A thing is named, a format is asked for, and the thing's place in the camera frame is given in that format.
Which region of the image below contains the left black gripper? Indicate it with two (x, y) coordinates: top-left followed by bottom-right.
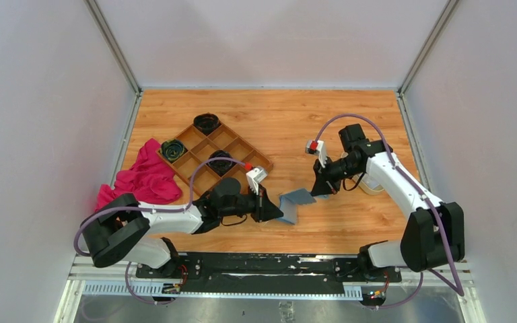
(219, 184), (283, 223)

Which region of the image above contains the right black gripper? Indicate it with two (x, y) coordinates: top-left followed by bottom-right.
(312, 155), (362, 196)

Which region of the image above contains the blue leather card holder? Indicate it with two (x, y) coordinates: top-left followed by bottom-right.
(277, 188), (329, 225)

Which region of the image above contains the beige oval card tray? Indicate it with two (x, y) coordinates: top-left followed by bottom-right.
(354, 174), (384, 196)

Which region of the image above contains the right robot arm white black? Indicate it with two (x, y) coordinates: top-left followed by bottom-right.
(306, 124), (465, 281)

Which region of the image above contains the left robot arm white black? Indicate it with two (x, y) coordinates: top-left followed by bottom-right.
(75, 178), (283, 278)

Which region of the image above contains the brown wooden grid tray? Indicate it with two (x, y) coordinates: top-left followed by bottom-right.
(156, 121), (273, 196)

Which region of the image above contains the pink crumpled cloth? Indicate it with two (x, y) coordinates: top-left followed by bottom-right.
(95, 139), (182, 211)

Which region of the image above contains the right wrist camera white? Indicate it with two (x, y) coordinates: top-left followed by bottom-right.
(305, 140), (327, 168)

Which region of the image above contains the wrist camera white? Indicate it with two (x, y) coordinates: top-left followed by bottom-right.
(246, 166), (268, 194)
(305, 140), (327, 168)

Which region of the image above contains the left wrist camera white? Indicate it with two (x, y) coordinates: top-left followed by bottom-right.
(246, 166), (268, 194)

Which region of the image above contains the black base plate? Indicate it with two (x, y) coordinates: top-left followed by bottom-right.
(135, 252), (401, 295)

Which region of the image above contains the aluminium frame rail front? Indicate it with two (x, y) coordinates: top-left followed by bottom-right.
(69, 252), (454, 303)

